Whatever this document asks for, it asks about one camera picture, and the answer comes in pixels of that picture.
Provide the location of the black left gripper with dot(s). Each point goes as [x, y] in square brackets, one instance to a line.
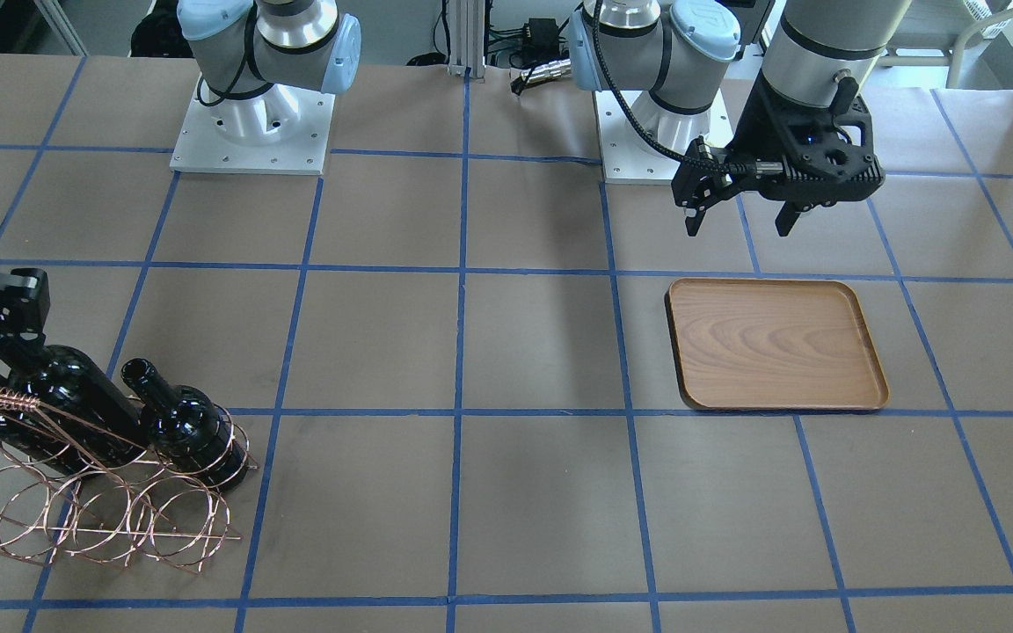
[762, 132]

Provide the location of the dark wine bottle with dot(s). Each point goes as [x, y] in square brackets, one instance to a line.
[186, 429]
[17, 431]
[104, 421]

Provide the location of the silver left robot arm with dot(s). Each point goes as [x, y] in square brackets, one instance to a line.
[678, 53]

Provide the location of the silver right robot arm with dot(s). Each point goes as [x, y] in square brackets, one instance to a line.
[243, 48]

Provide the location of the wooden tray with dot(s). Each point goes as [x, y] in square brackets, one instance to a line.
[748, 344]

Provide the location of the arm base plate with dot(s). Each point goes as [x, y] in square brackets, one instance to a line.
[283, 132]
[628, 159]

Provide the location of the copper wire bottle basket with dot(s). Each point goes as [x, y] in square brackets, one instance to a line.
[110, 515]

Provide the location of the aluminium frame post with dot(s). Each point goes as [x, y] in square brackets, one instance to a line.
[466, 36]

